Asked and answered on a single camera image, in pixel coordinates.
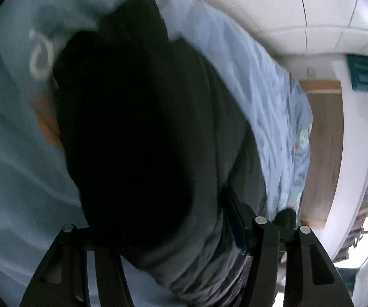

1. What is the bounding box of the black garment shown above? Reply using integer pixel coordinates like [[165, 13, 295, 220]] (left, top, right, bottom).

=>
[[52, 0, 268, 307]]

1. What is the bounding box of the black bag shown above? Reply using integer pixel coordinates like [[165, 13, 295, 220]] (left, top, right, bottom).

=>
[[274, 209, 296, 231]]

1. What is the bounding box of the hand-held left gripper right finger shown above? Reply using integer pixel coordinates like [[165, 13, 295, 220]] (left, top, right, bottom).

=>
[[224, 187, 354, 307]]

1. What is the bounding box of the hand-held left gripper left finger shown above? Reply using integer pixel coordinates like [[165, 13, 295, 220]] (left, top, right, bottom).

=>
[[19, 224, 136, 307]]

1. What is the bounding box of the wooden headboard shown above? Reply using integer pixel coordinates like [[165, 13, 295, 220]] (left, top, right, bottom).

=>
[[299, 80, 344, 227]]

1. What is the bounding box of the light blue printed bed blanket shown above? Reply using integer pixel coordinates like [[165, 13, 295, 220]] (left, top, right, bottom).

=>
[[0, 0, 314, 307]]

